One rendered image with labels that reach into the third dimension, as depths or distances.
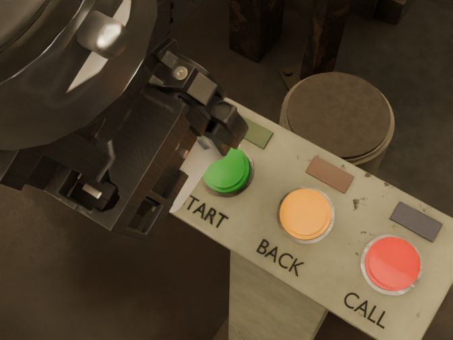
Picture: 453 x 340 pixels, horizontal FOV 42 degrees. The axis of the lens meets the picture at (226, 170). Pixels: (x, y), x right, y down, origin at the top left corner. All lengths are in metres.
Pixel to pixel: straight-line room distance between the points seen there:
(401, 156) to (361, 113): 0.62
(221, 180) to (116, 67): 0.31
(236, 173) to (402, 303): 0.16
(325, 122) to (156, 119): 0.39
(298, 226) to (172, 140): 0.23
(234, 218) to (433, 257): 0.16
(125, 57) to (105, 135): 0.08
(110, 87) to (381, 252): 0.32
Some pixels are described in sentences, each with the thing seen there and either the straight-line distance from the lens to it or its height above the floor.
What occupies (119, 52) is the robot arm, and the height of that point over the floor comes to 0.91.
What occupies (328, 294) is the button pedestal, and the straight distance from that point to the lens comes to 0.47.
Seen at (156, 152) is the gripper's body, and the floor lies 0.82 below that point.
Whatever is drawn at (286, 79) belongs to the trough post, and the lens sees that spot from 1.30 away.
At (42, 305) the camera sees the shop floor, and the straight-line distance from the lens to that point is 1.12.
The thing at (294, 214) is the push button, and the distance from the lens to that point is 0.46.
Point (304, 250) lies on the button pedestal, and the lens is 0.47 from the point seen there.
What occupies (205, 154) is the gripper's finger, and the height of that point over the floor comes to 0.73.
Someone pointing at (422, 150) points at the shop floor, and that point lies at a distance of 1.27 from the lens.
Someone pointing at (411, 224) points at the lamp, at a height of 0.61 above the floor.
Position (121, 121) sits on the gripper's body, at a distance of 0.25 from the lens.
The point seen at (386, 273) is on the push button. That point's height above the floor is 0.61.
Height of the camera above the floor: 1.02
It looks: 60 degrees down
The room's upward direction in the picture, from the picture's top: straight up
